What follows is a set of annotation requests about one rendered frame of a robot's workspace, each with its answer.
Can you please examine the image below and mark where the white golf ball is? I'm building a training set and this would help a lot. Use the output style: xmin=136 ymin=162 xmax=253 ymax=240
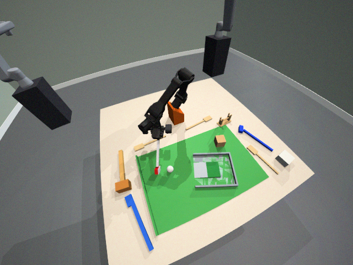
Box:
xmin=167 ymin=166 xmax=174 ymax=173

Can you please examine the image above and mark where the green flat mat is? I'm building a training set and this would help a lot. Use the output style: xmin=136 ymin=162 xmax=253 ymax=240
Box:
xmin=138 ymin=125 xmax=269 ymax=235

